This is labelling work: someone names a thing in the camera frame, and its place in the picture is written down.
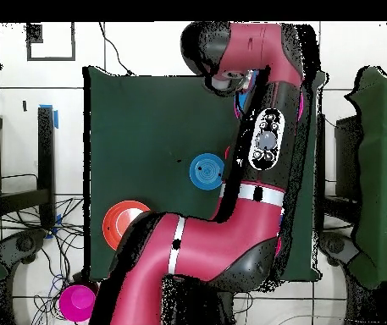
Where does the small light blue ridged bowl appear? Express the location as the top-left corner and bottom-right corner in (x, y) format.
(188, 152), (226, 191)

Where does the dark green tablecloth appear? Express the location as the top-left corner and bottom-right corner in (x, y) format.
(82, 65), (329, 284)

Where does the large orange bowl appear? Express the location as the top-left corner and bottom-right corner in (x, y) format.
(102, 200), (152, 251)

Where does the black metal stand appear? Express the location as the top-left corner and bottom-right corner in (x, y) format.
(314, 112), (363, 224)
(0, 106), (57, 231)

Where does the blue tape strip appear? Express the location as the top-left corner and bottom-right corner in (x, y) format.
(38, 103), (59, 129)

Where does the black floor stand base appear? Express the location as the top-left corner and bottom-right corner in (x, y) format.
(0, 229), (49, 266)
(317, 233), (360, 268)

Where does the small magenta bowl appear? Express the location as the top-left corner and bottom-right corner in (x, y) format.
(58, 284), (97, 323)

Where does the long black floor cable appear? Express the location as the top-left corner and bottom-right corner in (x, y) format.
(98, 21), (135, 76)

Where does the bundle of floor cables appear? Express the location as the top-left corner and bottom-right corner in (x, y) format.
(0, 194), (89, 325)

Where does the black square floor frame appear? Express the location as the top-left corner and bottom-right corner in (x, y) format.
(25, 21), (76, 63)

